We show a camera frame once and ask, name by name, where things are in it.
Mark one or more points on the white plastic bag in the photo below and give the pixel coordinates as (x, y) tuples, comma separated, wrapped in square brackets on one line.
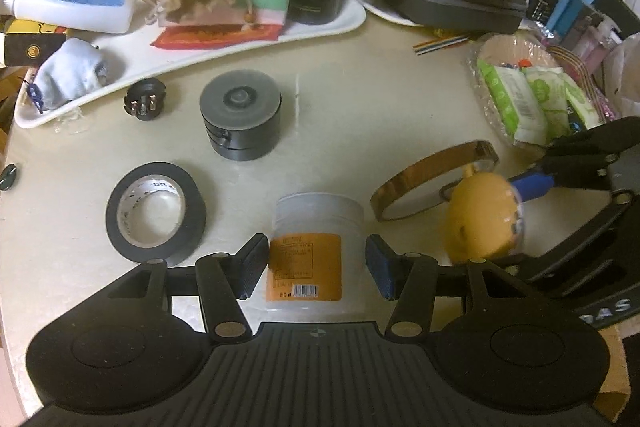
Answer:
[(625, 77)]

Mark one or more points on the black round cap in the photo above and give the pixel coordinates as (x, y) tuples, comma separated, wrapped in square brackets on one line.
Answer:
[(7, 177)]

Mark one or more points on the black zip case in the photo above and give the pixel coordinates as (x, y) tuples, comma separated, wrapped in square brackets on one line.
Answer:
[(460, 9)]

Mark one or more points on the green wet wipes packet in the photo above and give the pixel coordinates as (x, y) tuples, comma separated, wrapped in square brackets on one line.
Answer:
[(582, 102), (550, 102), (512, 104)]

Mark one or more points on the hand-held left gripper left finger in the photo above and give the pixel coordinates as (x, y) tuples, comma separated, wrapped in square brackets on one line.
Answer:
[(255, 264)]

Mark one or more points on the black tape roll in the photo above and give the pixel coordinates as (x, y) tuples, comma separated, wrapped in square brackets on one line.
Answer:
[(197, 219)]

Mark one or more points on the amber tape roll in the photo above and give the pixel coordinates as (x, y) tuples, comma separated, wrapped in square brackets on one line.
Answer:
[(487, 153)]

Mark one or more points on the black plug adapter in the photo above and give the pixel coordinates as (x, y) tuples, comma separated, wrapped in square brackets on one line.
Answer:
[(145, 99)]

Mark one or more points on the brown wallet gold button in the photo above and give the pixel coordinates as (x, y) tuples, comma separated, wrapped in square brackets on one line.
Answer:
[(30, 51)]

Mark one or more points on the white plastic jar orange label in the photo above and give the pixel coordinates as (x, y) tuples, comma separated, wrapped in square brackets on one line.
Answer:
[(320, 217)]

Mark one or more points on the brown striped ribbon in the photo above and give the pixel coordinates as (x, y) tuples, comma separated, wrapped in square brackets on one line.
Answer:
[(585, 77)]

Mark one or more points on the white lotion bottle blue label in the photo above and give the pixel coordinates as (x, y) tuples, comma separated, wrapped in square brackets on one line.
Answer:
[(75, 9)]

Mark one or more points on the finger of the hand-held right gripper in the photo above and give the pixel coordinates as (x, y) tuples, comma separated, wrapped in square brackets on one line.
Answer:
[(532, 185), (575, 235)]

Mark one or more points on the white sock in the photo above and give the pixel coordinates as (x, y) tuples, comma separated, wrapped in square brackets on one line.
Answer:
[(70, 72)]

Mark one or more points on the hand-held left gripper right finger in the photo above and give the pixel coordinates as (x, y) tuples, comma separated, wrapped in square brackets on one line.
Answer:
[(380, 264)]

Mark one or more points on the grey cylinder device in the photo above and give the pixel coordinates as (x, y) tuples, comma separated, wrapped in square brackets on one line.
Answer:
[(240, 127)]

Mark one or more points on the white plate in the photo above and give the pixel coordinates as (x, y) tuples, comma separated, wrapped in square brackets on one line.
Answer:
[(380, 9)]

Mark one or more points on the white tray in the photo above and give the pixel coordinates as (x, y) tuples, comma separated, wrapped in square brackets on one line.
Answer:
[(140, 57)]

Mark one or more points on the clear plastic basket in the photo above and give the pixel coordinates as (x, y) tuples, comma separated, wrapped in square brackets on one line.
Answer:
[(500, 52)]

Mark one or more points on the yellow round toy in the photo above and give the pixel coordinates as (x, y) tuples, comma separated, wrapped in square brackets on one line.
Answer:
[(480, 217)]

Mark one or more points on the red packet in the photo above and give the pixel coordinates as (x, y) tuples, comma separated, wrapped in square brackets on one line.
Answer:
[(215, 37)]

